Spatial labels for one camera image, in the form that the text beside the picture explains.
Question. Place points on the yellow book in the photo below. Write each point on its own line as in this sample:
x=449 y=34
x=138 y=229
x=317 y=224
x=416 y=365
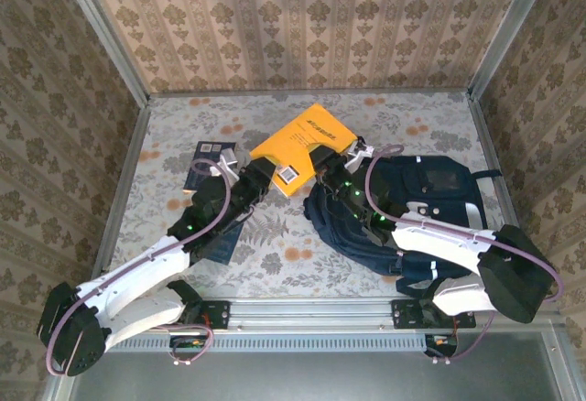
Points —
x=302 y=140

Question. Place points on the blue paperback book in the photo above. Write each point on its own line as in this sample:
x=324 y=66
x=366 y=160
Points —
x=224 y=247

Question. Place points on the navy blue backpack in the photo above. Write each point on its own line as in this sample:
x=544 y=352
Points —
x=435 y=181

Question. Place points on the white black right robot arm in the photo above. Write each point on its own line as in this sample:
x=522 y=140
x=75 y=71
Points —
x=439 y=241

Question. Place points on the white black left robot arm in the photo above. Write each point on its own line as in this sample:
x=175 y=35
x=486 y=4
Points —
x=137 y=314

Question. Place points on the floral table cloth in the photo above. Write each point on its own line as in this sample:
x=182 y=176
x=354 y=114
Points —
x=274 y=277

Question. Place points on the wide aluminium extrusion beam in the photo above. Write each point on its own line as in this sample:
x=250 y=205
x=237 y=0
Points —
x=297 y=311

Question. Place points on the grey metal panel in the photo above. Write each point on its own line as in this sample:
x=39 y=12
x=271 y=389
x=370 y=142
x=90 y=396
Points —
x=274 y=378

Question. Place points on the thin aluminium rail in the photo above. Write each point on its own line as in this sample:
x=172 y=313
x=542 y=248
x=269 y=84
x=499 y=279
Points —
x=297 y=92

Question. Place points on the aluminium side rail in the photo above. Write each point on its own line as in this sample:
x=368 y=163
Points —
x=488 y=144
x=122 y=190

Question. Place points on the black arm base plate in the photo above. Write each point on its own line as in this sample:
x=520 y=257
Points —
x=407 y=315
x=217 y=315

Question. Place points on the aluminium corner post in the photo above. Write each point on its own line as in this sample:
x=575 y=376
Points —
x=508 y=30
x=105 y=39

